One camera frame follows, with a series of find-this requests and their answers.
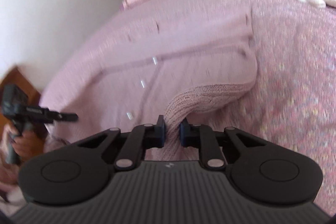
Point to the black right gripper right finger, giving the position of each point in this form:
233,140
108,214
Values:
258,169

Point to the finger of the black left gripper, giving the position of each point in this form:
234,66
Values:
64,117

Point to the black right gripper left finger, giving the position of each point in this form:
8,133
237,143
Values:
80,171

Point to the pink knitted cardigan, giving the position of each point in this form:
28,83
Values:
159,58

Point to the person's left hand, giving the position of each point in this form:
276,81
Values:
28,145

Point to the wooden bedside cabinet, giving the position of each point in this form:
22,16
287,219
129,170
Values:
14,76

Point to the pink floral bed sheet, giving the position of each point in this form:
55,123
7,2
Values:
292,102

